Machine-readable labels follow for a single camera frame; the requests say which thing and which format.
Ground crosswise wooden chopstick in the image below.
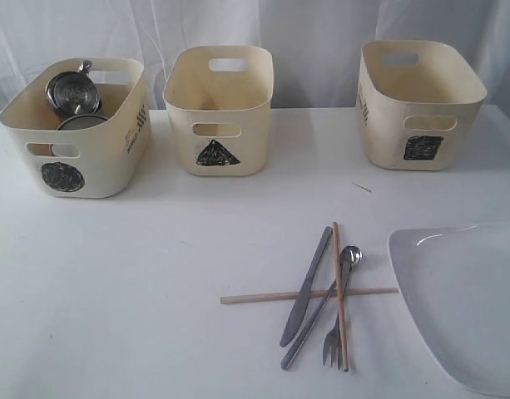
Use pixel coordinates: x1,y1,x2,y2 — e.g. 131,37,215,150
220,288,399,305

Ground steel table knife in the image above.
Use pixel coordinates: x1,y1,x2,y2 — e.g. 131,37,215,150
280,227,332,347

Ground steel bowl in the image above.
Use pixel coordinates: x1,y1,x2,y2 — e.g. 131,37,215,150
49,114,111,157

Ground long steel spoon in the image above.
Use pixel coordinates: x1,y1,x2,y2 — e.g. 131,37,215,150
280,245,362,370

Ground cream bin with square mark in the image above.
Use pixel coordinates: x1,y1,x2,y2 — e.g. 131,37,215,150
356,40,487,171

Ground cream bin with circle mark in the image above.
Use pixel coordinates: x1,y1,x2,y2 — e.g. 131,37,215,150
0,57,151,198

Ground large white square plate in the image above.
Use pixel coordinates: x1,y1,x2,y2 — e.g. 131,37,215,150
387,222,510,398

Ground thin needle on table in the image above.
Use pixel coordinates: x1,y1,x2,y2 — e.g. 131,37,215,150
352,182,372,193

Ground small steel fork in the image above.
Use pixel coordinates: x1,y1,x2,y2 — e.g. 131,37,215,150
323,259,352,370

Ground steel mug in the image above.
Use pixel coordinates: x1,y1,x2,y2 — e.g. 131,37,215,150
45,59,101,117

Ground cream bin with triangle mark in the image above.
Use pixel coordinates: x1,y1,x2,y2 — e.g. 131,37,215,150
164,45,274,176

